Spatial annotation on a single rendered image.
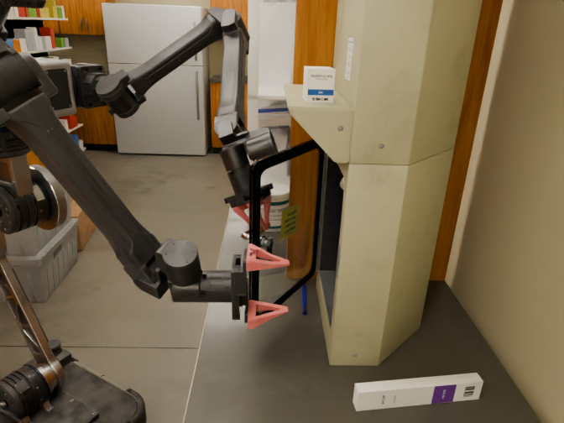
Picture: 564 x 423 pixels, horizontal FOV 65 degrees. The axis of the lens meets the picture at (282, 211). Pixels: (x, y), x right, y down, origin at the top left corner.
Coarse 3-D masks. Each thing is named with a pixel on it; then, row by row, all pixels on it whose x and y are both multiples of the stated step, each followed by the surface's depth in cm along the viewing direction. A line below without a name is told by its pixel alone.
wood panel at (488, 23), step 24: (312, 0) 104; (336, 0) 104; (312, 24) 106; (480, 24) 107; (312, 48) 108; (480, 48) 109; (480, 72) 111; (480, 96) 113; (456, 144) 118; (456, 168) 121; (456, 192) 123; (456, 216) 126; (432, 264) 132
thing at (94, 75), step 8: (80, 72) 127; (88, 72) 129; (96, 72) 131; (104, 72) 134; (80, 80) 128; (88, 80) 127; (96, 80) 127; (80, 88) 129; (88, 88) 127; (80, 96) 130; (88, 96) 129; (96, 96) 129; (88, 104) 133; (96, 104) 133; (104, 104) 136
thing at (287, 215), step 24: (288, 168) 98; (312, 168) 108; (264, 192) 92; (288, 192) 101; (312, 192) 111; (264, 216) 95; (288, 216) 104; (312, 216) 115; (288, 240) 107; (312, 240) 118; (264, 288) 102; (288, 288) 113
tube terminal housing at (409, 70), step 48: (384, 0) 70; (432, 0) 70; (480, 0) 83; (336, 48) 100; (384, 48) 73; (432, 48) 75; (384, 96) 76; (432, 96) 80; (384, 144) 80; (432, 144) 86; (384, 192) 83; (432, 192) 93; (384, 240) 87; (432, 240) 101; (336, 288) 92; (384, 288) 91; (336, 336) 96; (384, 336) 97
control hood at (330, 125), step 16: (288, 96) 88; (336, 96) 90; (304, 112) 77; (320, 112) 77; (336, 112) 77; (352, 112) 77; (304, 128) 78; (320, 128) 78; (336, 128) 78; (320, 144) 80; (336, 144) 79; (336, 160) 80
